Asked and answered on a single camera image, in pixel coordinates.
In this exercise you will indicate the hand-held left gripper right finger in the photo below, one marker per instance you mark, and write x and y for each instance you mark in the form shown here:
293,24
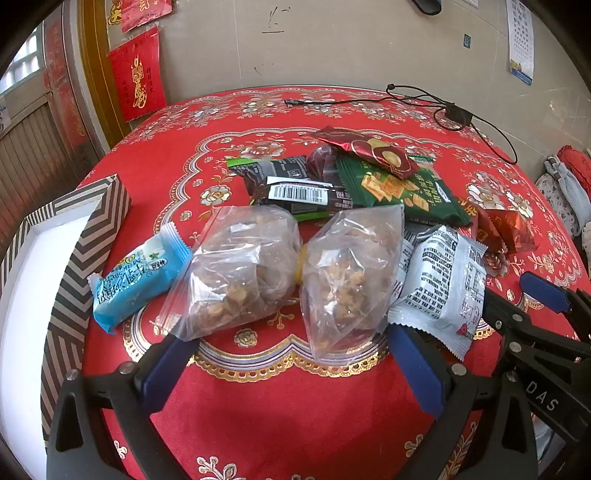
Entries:
415,369

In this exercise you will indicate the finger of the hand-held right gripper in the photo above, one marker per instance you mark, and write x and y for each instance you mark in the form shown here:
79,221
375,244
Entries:
512,318
545,288

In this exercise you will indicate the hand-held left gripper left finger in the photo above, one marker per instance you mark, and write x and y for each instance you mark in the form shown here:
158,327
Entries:
161,369

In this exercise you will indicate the red triangular candy packet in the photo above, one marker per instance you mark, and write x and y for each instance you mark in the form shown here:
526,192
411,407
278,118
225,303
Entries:
515,228
487,230

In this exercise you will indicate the white printed snack packet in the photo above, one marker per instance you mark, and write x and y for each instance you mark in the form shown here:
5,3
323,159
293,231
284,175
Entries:
443,281

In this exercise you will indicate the clear zip bag of nuts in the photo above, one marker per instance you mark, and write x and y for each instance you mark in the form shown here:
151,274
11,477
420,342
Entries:
346,277
231,272

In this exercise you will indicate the striped cardboard box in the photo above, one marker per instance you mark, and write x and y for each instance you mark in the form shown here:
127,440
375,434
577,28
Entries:
92,258

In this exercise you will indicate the grey floral cushion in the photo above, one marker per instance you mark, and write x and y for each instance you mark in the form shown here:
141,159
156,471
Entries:
561,194

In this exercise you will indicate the light blue snack packet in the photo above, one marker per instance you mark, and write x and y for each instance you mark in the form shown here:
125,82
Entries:
134,277

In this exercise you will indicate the red floral tablecloth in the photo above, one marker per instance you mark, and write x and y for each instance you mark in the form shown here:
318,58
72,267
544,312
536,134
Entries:
323,415

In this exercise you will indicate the red knitted cloth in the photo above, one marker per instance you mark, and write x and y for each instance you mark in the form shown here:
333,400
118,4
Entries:
575,161

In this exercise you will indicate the green cracker packet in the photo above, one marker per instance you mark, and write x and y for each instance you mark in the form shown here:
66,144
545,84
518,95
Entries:
392,189

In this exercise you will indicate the black power adapter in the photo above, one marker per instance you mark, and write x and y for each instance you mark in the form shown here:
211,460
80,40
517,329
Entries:
458,117

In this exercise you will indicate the dark red gold-dotted packet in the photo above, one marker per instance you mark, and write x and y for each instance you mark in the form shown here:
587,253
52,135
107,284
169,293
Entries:
383,154

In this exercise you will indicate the black snack bar packet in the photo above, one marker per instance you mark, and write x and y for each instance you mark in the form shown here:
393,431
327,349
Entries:
300,191
272,170

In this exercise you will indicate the wrapped dark red dates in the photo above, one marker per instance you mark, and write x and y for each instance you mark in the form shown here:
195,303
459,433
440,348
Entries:
318,161

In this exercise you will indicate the small paper notice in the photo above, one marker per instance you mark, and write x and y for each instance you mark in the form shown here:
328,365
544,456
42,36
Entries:
4,114

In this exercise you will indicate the red door couplet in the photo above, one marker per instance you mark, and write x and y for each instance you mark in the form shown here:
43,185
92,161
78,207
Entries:
64,83

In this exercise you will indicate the window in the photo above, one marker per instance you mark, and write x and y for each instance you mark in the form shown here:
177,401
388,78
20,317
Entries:
25,60

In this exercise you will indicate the wall calendar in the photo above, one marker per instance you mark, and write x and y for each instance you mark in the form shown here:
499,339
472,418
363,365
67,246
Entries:
521,41

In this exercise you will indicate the red paper wall decoration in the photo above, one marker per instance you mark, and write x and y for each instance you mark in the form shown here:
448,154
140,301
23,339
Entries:
143,14
138,78

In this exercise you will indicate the dark wall fixture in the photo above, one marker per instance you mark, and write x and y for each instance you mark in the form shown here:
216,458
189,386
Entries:
427,5

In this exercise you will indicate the wooden door frame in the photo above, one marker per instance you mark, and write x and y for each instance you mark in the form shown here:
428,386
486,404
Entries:
97,69

